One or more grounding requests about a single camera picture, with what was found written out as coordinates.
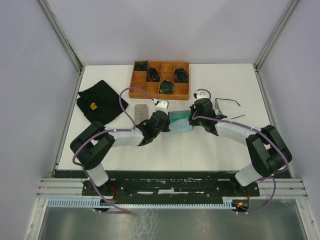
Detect thin-frame glasses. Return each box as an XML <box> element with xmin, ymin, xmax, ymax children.
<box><xmin>214</xmin><ymin>97</ymin><xmax>246</xmax><ymax>120</ymax></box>

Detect blue glasses case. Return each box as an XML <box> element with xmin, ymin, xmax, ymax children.
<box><xmin>168</xmin><ymin>110</ymin><xmax>191</xmax><ymax>123</ymax></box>

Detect grey glasses case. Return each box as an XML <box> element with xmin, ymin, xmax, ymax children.
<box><xmin>134</xmin><ymin>104</ymin><xmax>149</xmax><ymax>125</ymax></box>

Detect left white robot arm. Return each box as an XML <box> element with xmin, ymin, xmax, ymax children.
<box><xmin>70</xmin><ymin>110</ymin><xmax>170</xmax><ymax>195</ymax></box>

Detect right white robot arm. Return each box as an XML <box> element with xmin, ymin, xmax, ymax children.
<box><xmin>188</xmin><ymin>98</ymin><xmax>293</xmax><ymax>196</ymax></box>

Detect wooden compartment tray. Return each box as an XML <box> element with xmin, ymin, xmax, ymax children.
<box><xmin>129</xmin><ymin>60</ymin><xmax>191</xmax><ymax>101</ymax></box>

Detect black cloth pouch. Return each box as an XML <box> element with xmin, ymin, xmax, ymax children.
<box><xmin>76</xmin><ymin>80</ymin><xmax>129</xmax><ymax>125</ymax></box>

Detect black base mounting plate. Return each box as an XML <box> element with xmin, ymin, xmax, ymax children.
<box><xmin>82</xmin><ymin>170</ymin><xmax>261</xmax><ymax>201</ymax></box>

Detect right electronics board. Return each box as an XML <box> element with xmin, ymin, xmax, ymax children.
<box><xmin>236</xmin><ymin>200</ymin><xmax>250</xmax><ymax>211</ymax></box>

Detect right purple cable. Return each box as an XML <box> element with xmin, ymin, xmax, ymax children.
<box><xmin>191</xmin><ymin>87</ymin><xmax>291</xmax><ymax>213</ymax></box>

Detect purple cable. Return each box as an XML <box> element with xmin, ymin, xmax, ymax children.
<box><xmin>191</xmin><ymin>87</ymin><xmax>291</xmax><ymax>213</ymax></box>
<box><xmin>72</xmin><ymin>87</ymin><xmax>158</xmax><ymax>215</ymax></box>

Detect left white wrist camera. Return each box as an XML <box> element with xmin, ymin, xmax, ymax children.
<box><xmin>153</xmin><ymin>99</ymin><xmax>169</xmax><ymax>110</ymax></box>

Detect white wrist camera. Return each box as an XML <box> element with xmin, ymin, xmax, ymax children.
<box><xmin>193</xmin><ymin>90</ymin><xmax>208</xmax><ymax>100</ymax></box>
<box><xmin>153</xmin><ymin>99</ymin><xmax>169</xmax><ymax>110</ymax></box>

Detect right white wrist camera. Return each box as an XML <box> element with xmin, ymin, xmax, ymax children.
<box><xmin>193</xmin><ymin>90</ymin><xmax>208</xmax><ymax>100</ymax></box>

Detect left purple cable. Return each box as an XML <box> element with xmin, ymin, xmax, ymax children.
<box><xmin>72</xmin><ymin>87</ymin><xmax>158</xmax><ymax>215</ymax></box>

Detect red wires left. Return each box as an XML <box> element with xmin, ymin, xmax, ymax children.
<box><xmin>109</xmin><ymin>186</ymin><xmax>121</xmax><ymax>203</ymax></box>

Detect white slotted cable duct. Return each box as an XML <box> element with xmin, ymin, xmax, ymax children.
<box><xmin>47</xmin><ymin>196</ymin><xmax>238</xmax><ymax>208</ymax></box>

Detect left aluminium frame post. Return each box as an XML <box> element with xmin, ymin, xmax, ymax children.
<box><xmin>37</xmin><ymin>0</ymin><xmax>85</xmax><ymax>73</ymax></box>

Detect aluminium frame post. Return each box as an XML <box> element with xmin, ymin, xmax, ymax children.
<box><xmin>253</xmin><ymin>0</ymin><xmax>301</xmax><ymax>72</ymax></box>
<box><xmin>37</xmin><ymin>0</ymin><xmax>85</xmax><ymax>73</ymax></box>

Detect right aluminium frame post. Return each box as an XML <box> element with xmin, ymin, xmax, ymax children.
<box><xmin>253</xmin><ymin>0</ymin><xmax>301</xmax><ymax>72</ymax></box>

